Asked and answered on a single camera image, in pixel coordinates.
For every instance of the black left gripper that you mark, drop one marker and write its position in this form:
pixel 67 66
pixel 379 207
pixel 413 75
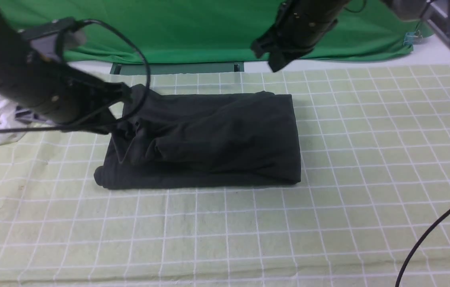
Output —
pixel 82 101

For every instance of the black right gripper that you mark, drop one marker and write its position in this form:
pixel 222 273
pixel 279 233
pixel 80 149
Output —
pixel 299 25

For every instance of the dark gray long-sleeve top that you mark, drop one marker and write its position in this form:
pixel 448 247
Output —
pixel 203 140

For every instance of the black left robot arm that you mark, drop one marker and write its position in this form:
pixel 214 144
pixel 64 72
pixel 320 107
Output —
pixel 34 75

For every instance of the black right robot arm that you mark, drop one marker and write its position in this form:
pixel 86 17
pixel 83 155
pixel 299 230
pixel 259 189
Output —
pixel 434 13

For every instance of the green backdrop cloth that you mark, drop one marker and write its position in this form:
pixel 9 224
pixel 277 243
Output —
pixel 201 31

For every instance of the teal binder clip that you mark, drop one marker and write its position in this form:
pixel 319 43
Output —
pixel 412 38

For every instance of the light green checkered tablecloth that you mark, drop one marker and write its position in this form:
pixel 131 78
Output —
pixel 375 144

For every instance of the dark green metal bracket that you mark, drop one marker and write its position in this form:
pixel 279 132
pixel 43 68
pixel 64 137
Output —
pixel 167 69

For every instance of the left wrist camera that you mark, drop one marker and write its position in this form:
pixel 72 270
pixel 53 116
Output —
pixel 53 38

